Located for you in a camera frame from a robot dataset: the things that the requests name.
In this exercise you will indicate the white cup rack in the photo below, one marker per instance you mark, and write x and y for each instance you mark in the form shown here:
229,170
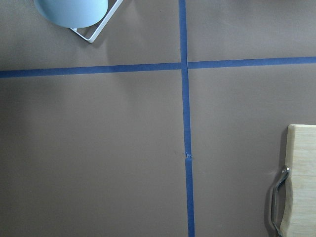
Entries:
94,31

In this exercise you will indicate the light blue cup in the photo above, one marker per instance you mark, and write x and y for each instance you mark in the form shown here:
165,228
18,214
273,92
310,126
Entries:
72,13

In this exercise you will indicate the bamboo cutting board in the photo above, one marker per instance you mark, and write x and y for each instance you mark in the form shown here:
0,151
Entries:
299,218

